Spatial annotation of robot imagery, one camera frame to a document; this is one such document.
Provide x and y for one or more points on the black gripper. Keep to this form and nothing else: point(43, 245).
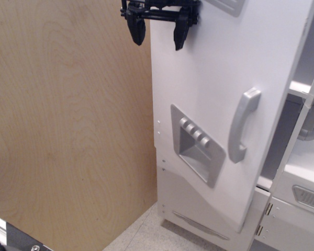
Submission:
point(183, 13)

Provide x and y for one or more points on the white fridge door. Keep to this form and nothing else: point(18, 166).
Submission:
point(223, 57)

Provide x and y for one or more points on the grey fridge top badge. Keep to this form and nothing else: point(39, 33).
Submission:
point(231, 7)

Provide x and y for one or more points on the white toy fridge cabinet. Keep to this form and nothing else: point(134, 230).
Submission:
point(297, 104)

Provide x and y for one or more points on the grey dispenser box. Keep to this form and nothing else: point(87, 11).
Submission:
point(196, 148)

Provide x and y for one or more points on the grey toy faucet pipe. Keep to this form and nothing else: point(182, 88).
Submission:
point(312, 117)

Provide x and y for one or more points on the white lower freezer door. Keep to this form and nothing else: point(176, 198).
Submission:
point(181, 204)

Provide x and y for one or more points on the brass oven door hinge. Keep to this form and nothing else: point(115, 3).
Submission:
point(268, 209)

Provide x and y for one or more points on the white toy oven unit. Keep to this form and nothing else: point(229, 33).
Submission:
point(290, 224)

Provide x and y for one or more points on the brass lower oven hinge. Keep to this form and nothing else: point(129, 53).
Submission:
point(259, 229)

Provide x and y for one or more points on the grey oven vent panel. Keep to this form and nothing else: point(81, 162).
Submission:
point(303, 196)

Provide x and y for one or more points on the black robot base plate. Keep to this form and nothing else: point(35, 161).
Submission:
point(13, 237)

